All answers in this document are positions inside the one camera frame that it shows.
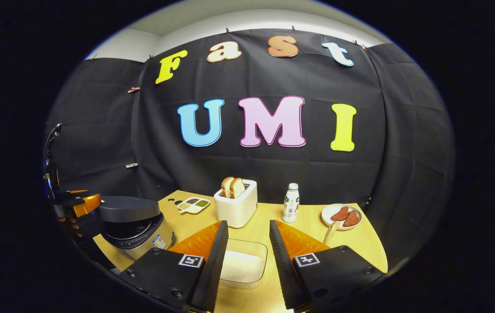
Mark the clear plastic rice container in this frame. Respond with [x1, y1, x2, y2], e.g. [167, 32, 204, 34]
[219, 238, 268, 289]

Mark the white milk bottle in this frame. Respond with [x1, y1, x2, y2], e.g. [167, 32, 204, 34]
[282, 183, 300, 223]

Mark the wooden spoon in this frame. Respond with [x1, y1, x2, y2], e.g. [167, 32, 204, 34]
[323, 221, 341, 245]

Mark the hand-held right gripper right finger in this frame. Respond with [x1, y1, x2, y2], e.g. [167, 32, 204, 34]
[269, 219, 385, 311]

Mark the dark grey rice cooker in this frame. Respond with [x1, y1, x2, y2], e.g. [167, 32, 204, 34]
[99, 196, 175, 260]

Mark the white round plate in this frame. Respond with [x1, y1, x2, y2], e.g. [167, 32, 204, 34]
[321, 203, 363, 230]

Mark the white divided grain dish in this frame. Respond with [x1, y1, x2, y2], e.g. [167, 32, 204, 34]
[177, 197, 211, 214]

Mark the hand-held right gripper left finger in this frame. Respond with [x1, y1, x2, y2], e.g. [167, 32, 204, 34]
[119, 220, 229, 313]

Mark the white toaster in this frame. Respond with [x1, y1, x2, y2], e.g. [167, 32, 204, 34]
[214, 179, 258, 229]

